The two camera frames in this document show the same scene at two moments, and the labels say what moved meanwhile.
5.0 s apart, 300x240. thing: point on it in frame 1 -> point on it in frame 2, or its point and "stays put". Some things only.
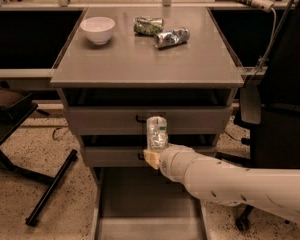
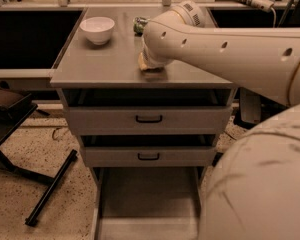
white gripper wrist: [170, 162] -> [151, 61]
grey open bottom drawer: [139, 203] stays put
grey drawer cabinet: [123, 66] stays put
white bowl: [98, 28] stays put
